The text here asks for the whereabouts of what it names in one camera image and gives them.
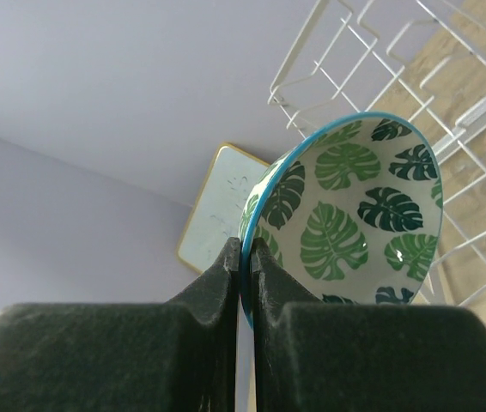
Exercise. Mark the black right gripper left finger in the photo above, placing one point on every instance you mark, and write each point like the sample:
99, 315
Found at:
179, 355

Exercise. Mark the yellow framed whiteboard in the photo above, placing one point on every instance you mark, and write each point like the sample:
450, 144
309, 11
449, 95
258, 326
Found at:
215, 215

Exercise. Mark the green leaf pattern bowl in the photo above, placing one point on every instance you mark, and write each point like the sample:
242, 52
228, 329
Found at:
353, 213

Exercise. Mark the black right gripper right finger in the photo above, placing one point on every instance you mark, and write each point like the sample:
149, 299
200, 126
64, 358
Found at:
316, 356

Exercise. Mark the white wire dish rack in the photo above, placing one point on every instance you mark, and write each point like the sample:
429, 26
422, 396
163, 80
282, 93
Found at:
424, 61

